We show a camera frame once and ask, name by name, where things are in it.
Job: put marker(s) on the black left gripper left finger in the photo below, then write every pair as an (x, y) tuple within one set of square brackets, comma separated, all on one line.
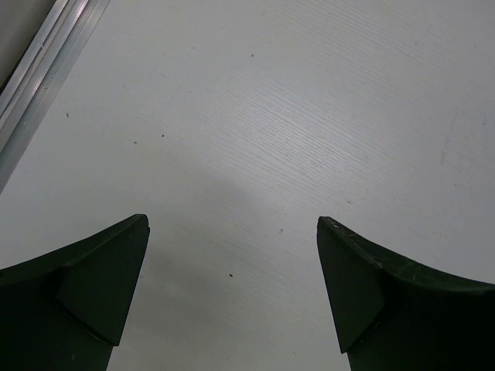
[(67, 309)]

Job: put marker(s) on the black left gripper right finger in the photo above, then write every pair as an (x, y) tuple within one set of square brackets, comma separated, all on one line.
[(393, 313)]

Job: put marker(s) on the aluminium table frame rail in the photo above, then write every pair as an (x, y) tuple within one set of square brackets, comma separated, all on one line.
[(40, 42)]

